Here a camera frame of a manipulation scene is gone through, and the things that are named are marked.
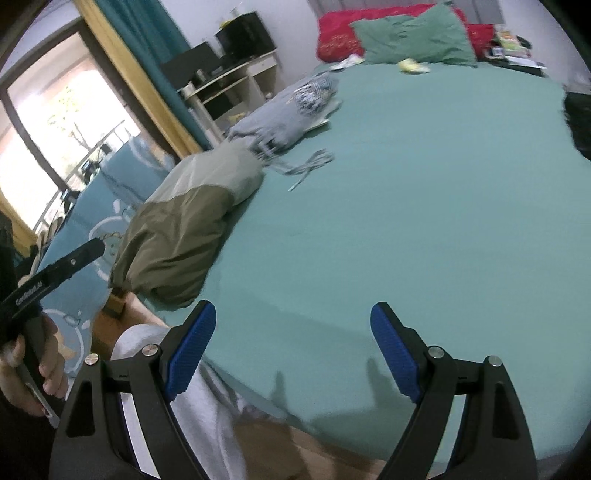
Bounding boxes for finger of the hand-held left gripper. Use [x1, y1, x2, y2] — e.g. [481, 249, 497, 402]
[37, 237, 107, 296]

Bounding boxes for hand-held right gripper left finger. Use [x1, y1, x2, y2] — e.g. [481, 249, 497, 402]
[48, 299, 217, 480]

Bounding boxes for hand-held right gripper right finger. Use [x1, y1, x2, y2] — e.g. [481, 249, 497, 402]
[370, 302, 539, 480]

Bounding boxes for olive green jacket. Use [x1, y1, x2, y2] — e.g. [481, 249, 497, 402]
[108, 143, 266, 311]

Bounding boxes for person's left hand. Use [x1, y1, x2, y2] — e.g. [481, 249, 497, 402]
[0, 318, 70, 417]

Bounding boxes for blue printed blanket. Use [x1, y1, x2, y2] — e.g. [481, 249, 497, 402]
[33, 135, 182, 385]

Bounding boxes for glass balcony door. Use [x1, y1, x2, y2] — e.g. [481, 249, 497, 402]
[0, 18, 140, 232]

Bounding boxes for bed with green sheet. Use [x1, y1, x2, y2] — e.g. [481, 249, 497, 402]
[161, 61, 591, 463]

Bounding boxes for teal curtain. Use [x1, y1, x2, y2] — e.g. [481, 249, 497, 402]
[95, 0, 209, 153]

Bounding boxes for black monitor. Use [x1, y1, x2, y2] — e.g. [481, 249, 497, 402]
[159, 41, 223, 87]

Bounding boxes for grey printed garment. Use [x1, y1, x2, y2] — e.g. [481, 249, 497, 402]
[226, 74, 343, 193]

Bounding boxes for white computer desk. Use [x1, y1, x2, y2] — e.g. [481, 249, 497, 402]
[181, 48, 280, 145]

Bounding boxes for black box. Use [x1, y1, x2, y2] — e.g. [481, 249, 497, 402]
[214, 11, 278, 59]

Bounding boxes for black garment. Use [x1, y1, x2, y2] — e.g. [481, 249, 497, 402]
[564, 91, 591, 160]

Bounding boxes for white paper packet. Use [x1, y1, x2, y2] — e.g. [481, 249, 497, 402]
[329, 54, 366, 71]

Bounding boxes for dark bedside table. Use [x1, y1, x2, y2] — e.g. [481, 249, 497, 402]
[480, 44, 549, 78]

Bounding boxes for green pillow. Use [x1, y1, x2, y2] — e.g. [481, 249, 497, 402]
[353, 4, 479, 68]

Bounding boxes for red pillow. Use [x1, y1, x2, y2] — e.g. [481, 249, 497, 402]
[316, 4, 498, 64]

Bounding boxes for green yellow snack packet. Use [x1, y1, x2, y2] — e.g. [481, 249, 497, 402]
[496, 30, 525, 51]

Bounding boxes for wooden door frame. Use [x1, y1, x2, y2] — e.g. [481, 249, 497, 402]
[73, 0, 186, 158]

